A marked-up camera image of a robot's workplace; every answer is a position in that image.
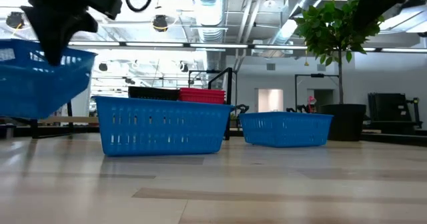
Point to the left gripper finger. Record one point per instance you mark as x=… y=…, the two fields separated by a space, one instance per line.
x=55 y=37

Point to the blue plastic slotted basket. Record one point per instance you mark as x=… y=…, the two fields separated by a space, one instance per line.
x=33 y=90
x=283 y=130
x=160 y=134

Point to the black plastic slotted basket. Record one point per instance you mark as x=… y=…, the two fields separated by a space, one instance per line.
x=153 y=92
x=153 y=97
x=153 y=88

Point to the red plastic slotted basket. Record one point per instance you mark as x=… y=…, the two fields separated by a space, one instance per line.
x=200 y=89
x=200 y=100
x=200 y=93

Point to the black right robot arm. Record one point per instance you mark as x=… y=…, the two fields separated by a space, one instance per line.
x=380 y=0

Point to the black ceiling spotlight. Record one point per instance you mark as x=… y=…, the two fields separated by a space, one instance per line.
x=160 y=23
x=15 y=20

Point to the long ceiling light strip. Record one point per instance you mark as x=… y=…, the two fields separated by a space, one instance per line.
x=153 y=44

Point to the green artificial plant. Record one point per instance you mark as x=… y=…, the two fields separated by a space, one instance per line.
x=330 y=27

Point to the black plant pot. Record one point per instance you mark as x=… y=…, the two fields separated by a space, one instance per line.
x=343 y=122

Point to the black equipment cabinet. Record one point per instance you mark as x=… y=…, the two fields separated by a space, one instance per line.
x=390 y=110

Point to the wooden shelf with black frame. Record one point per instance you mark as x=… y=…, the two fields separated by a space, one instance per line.
x=229 y=84

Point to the black background rig frame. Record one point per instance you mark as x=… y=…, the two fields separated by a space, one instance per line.
x=317 y=75

